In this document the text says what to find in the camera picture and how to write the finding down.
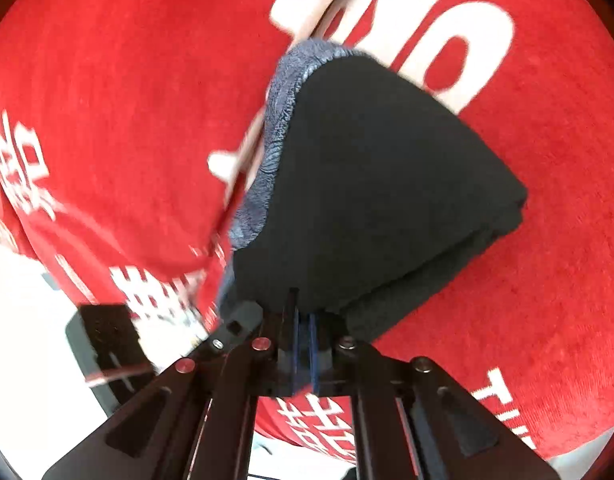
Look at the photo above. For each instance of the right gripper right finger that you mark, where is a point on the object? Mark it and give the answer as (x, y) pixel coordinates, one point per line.
(411, 419)

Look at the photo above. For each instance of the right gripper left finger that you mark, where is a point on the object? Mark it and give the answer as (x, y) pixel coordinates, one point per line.
(196, 419)

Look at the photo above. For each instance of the red blanket white print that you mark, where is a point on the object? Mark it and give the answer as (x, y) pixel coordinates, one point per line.
(130, 131)

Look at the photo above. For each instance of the black pants grey waistband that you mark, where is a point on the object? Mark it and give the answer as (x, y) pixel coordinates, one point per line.
(370, 198)

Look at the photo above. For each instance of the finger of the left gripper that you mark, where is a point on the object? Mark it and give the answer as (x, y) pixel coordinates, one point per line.
(242, 323)

